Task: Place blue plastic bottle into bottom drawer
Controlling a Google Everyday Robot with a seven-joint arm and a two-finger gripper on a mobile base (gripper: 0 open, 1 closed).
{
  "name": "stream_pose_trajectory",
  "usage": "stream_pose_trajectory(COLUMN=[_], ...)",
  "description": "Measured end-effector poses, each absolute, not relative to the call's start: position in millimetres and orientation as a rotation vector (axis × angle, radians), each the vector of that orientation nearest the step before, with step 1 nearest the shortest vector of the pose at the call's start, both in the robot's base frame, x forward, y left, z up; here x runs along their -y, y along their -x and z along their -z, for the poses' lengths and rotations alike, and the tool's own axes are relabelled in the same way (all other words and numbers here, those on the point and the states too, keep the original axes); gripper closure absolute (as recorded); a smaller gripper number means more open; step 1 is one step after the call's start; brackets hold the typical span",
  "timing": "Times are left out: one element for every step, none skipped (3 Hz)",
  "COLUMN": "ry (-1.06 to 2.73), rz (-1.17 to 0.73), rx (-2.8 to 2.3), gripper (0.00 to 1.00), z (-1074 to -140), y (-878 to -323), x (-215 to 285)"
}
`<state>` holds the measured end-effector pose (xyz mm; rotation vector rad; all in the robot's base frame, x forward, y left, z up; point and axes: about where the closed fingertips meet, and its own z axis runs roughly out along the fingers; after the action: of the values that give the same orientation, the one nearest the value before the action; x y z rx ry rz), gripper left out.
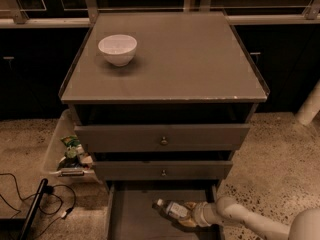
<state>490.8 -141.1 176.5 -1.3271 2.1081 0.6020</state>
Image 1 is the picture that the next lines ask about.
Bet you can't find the metal window railing frame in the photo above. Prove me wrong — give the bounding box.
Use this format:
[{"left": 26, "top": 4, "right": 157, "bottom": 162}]
[{"left": 0, "top": 0, "right": 320, "bottom": 28}]

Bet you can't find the white ceramic bowl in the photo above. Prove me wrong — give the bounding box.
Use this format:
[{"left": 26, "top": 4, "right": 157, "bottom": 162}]
[{"left": 98, "top": 34, "right": 137, "bottom": 67}]

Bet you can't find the green snack packet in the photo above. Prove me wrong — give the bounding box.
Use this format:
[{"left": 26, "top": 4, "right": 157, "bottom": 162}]
[{"left": 61, "top": 135, "right": 80, "bottom": 147}]

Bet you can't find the black cable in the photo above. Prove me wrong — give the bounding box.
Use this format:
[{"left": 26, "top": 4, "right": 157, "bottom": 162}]
[{"left": 0, "top": 172, "right": 78, "bottom": 240}]

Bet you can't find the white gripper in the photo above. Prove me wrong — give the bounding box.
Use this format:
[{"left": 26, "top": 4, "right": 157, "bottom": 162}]
[{"left": 178, "top": 202, "right": 217, "bottom": 228}]

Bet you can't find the grey bottom drawer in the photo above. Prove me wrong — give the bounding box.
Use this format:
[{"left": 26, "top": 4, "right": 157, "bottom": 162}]
[{"left": 106, "top": 181, "right": 225, "bottom": 240}]

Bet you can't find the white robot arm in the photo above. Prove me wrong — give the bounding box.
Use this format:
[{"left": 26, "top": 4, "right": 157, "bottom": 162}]
[{"left": 181, "top": 87, "right": 320, "bottom": 240}]

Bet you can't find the clear plastic water bottle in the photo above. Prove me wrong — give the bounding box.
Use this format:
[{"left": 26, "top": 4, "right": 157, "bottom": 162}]
[{"left": 152, "top": 198, "right": 191, "bottom": 221}]

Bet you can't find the grey top drawer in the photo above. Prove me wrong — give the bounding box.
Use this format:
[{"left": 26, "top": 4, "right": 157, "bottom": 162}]
[{"left": 74, "top": 124, "right": 250, "bottom": 153}]

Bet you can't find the grey drawer cabinet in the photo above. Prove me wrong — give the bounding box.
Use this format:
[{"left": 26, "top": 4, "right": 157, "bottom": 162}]
[{"left": 58, "top": 11, "right": 270, "bottom": 192}]

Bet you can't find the brass top drawer knob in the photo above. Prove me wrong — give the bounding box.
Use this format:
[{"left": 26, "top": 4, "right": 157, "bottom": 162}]
[{"left": 160, "top": 136, "right": 169, "bottom": 146}]

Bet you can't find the grey middle drawer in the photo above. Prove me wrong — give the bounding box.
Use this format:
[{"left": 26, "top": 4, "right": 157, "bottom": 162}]
[{"left": 93, "top": 161, "right": 233, "bottom": 181}]

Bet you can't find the grey drawer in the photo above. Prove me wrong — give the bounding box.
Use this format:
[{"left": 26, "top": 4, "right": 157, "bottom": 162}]
[
  {"left": 106, "top": 181, "right": 225, "bottom": 240},
  {"left": 74, "top": 124, "right": 250, "bottom": 153},
  {"left": 93, "top": 161, "right": 233, "bottom": 181}
]

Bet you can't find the black bar stand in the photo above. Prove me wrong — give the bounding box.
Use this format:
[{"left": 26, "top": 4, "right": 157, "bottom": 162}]
[{"left": 17, "top": 178, "right": 48, "bottom": 240}]

